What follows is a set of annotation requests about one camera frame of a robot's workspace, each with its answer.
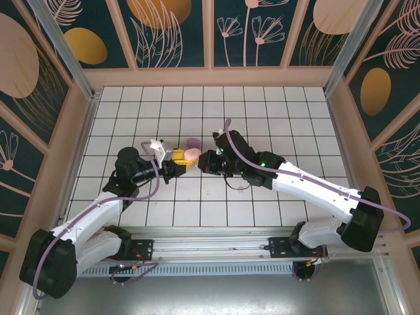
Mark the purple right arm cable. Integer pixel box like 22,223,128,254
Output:
225,117,412,261

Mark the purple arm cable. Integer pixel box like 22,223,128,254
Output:
32,140,161,300
225,117,412,261

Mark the pink earbud charging case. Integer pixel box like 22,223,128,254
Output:
182,147,202,161

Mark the aluminium side rail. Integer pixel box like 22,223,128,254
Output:
324,91,373,234
52,91,101,239

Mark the aluminium frame post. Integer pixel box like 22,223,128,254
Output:
323,0,385,96
26,0,101,101

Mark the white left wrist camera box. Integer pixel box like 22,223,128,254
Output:
149,139,174,164

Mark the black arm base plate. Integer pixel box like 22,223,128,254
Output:
94,238,155,262
268,236,329,261

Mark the grey slotted cable duct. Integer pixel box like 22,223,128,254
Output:
77,262,296,277

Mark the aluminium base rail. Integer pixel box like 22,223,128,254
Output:
32,225,390,263

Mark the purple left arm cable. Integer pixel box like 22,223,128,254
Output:
32,140,161,300

